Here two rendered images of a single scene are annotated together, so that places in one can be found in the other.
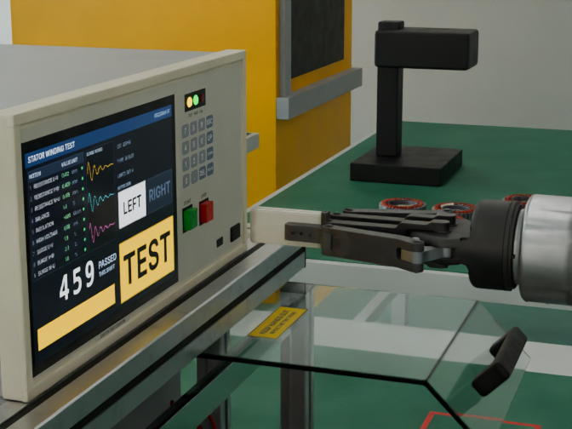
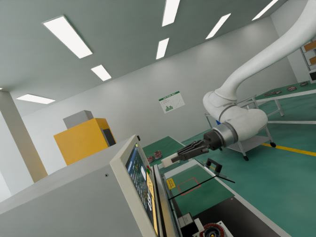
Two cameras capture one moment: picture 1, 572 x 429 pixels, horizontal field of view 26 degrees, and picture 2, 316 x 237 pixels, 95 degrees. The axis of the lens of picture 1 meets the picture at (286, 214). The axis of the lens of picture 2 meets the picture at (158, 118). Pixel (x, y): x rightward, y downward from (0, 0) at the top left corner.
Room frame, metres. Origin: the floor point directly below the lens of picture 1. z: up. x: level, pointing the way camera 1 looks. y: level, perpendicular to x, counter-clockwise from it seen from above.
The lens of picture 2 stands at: (0.54, 0.20, 1.36)
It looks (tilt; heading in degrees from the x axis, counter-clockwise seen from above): 1 degrees down; 336
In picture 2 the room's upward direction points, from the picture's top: 24 degrees counter-clockwise
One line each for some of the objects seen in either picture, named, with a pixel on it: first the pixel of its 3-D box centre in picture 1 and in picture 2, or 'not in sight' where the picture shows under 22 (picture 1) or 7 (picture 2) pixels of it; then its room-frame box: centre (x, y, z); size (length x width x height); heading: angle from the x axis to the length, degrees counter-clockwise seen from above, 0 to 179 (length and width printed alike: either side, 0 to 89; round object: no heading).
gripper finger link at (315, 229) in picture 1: (310, 235); (177, 158); (1.03, -0.02, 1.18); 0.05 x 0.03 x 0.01; 71
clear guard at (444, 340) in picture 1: (345, 353); (185, 181); (1.14, -0.06, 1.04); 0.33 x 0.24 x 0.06; 71
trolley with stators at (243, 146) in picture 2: not in sight; (235, 126); (2.66, -2.23, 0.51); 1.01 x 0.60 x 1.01; 161
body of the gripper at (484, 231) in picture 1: (466, 242); (206, 143); (1.01, -0.15, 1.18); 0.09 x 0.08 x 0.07; 71
